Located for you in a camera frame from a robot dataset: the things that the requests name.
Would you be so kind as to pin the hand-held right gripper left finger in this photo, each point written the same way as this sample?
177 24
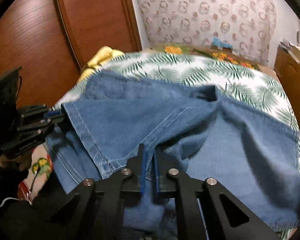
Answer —
142 175

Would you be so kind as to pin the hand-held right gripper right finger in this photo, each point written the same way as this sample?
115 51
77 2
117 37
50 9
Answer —
157 175

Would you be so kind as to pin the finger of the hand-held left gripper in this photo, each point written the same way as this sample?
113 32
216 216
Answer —
45 130
40 113

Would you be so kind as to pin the blue denim pants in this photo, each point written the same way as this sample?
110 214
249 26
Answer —
140 120

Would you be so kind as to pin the person's left forearm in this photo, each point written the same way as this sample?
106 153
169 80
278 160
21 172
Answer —
15 217

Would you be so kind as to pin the person's left hand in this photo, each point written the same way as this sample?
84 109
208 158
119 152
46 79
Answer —
21 163

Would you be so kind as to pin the wooden louvered wardrobe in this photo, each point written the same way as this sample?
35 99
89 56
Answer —
90 17

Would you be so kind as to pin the palm leaf printed sheet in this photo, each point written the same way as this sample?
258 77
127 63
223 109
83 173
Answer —
190 67

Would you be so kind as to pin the floral blanket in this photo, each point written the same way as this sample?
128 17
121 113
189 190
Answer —
175 49

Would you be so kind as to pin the wooden sideboard cabinet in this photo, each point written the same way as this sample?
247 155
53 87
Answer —
295 85

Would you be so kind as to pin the small round mirror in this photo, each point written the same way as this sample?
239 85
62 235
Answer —
298 37

